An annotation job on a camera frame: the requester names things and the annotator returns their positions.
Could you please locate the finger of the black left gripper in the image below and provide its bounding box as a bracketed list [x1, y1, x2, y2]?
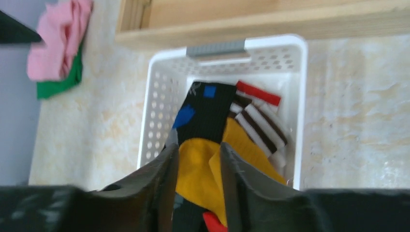
[0, 11, 43, 44]

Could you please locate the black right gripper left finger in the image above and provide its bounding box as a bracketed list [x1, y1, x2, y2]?
[0, 144, 179, 232]

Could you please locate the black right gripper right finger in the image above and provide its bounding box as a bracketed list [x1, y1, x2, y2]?
[220, 143, 410, 232]

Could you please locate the mustard yellow sock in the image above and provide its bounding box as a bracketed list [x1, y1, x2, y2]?
[229, 94, 289, 174]
[176, 118, 286, 226]

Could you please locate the black sock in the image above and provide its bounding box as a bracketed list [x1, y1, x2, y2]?
[165, 82, 237, 232]

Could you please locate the red sock white cuff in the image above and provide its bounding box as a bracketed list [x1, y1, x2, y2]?
[236, 81, 281, 106]

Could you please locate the pink folded towel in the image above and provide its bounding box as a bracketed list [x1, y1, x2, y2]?
[27, 0, 93, 82]

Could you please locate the green folded towel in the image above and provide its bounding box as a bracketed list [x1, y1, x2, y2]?
[36, 41, 84, 100]

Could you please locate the white plastic basket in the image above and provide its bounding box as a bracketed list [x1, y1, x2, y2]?
[137, 34, 308, 189]

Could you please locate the wooden hanger stand frame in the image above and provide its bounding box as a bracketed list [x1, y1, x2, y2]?
[115, 0, 410, 50]

